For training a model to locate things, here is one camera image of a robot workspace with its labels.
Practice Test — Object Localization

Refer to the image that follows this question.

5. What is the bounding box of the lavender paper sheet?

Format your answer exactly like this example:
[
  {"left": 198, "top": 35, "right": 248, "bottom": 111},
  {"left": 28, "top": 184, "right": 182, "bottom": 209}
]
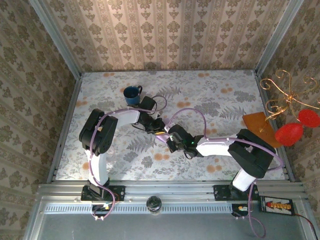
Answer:
[{"left": 155, "top": 133, "right": 174, "bottom": 144}]

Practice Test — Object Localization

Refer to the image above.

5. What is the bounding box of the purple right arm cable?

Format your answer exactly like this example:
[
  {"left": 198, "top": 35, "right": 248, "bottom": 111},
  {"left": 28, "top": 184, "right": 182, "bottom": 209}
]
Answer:
[{"left": 166, "top": 107, "right": 285, "bottom": 238}]

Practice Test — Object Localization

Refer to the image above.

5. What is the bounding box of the black power distribution board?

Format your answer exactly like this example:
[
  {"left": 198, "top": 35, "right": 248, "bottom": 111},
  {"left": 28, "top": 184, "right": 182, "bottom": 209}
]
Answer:
[{"left": 259, "top": 195, "right": 295, "bottom": 216}]

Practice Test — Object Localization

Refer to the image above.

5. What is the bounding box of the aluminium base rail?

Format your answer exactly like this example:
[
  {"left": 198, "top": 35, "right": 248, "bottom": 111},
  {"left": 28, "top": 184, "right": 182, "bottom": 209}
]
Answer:
[{"left": 37, "top": 182, "right": 307, "bottom": 202}]

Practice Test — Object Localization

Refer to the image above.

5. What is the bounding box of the small red egg ornament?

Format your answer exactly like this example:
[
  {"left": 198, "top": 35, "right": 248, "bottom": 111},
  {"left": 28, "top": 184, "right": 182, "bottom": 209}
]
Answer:
[{"left": 298, "top": 108, "right": 320, "bottom": 129}]

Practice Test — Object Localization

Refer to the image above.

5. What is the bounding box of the aluminium frame post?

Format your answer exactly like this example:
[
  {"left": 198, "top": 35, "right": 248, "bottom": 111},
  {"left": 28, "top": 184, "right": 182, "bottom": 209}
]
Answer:
[
  {"left": 254, "top": 0, "right": 305, "bottom": 76},
  {"left": 28, "top": 0, "right": 82, "bottom": 79}
]

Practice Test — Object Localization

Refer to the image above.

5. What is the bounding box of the small black circuit board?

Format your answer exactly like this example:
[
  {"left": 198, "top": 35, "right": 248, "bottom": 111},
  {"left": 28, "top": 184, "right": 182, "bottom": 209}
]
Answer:
[
  {"left": 91, "top": 203, "right": 113, "bottom": 218},
  {"left": 231, "top": 203, "right": 253, "bottom": 217}
]

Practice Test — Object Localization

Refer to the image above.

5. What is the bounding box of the large red egg ornament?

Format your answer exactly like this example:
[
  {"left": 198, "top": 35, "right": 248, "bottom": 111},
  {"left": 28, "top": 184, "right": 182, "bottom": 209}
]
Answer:
[{"left": 274, "top": 122, "right": 305, "bottom": 147}]

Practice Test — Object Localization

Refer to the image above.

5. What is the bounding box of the gold wire ornament stand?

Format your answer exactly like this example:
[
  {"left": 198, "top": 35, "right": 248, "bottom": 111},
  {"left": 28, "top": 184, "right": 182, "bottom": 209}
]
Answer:
[{"left": 259, "top": 69, "right": 320, "bottom": 132}]

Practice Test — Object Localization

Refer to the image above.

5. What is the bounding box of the black round knob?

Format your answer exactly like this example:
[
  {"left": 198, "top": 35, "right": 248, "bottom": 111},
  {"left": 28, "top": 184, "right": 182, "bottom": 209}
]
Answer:
[{"left": 146, "top": 195, "right": 163, "bottom": 216}]

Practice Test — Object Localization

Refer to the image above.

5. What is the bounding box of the brown wooden board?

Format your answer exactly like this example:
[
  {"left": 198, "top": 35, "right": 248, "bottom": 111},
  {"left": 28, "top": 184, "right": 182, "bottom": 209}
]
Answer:
[{"left": 241, "top": 111, "right": 283, "bottom": 149}]

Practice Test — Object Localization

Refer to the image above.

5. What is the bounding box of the aluminium frame side rail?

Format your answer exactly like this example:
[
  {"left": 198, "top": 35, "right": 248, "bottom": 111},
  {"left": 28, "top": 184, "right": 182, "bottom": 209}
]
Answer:
[
  {"left": 46, "top": 74, "right": 82, "bottom": 184},
  {"left": 253, "top": 69, "right": 296, "bottom": 183}
]

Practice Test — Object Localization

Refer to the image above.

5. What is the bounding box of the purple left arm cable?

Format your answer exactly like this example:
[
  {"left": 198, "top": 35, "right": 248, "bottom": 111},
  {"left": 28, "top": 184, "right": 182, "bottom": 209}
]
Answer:
[{"left": 88, "top": 94, "right": 168, "bottom": 222}]

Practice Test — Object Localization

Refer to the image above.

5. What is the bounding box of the red black wire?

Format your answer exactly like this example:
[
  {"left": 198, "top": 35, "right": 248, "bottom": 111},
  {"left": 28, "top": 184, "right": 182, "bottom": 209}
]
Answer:
[{"left": 292, "top": 213, "right": 320, "bottom": 236}]

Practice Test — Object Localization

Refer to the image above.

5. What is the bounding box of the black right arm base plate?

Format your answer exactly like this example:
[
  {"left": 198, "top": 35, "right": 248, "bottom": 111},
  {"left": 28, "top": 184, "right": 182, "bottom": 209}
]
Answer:
[{"left": 213, "top": 184, "right": 260, "bottom": 202}]

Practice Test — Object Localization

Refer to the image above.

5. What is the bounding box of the grey slotted cable duct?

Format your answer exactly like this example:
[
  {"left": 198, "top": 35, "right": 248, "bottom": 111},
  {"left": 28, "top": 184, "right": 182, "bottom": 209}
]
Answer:
[{"left": 43, "top": 202, "right": 233, "bottom": 215}]

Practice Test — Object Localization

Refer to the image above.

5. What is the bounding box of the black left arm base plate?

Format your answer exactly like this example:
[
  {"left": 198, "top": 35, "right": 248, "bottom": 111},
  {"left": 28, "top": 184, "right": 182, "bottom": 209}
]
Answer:
[{"left": 80, "top": 184, "right": 126, "bottom": 202}]

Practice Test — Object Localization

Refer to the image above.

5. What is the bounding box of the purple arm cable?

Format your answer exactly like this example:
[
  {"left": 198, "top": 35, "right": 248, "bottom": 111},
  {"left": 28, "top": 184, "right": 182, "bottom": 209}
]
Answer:
[
  {"left": 88, "top": 94, "right": 168, "bottom": 222},
  {"left": 166, "top": 107, "right": 285, "bottom": 238}
]

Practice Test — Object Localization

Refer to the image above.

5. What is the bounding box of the dark blue mug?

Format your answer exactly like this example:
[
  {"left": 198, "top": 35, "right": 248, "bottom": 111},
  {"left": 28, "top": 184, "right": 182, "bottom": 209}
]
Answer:
[{"left": 123, "top": 85, "right": 143, "bottom": 107}]

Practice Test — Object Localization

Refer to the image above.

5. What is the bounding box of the clear drinking glass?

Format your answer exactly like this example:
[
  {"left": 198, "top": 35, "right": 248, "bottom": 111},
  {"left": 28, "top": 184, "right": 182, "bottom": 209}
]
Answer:
[{"left": 106, "top": 145, "right": 118, "bottom": 163}]

